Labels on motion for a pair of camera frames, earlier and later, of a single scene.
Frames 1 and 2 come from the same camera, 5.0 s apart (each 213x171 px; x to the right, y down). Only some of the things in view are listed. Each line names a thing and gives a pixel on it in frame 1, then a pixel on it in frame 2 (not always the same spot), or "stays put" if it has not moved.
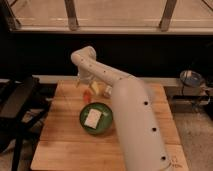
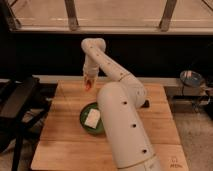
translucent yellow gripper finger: [77, 83] to [85, 80]
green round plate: [105, 120] stays put
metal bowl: [190, 78] stays put
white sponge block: [93, 118] stays put
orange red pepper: [87, 96] to [88, 85]
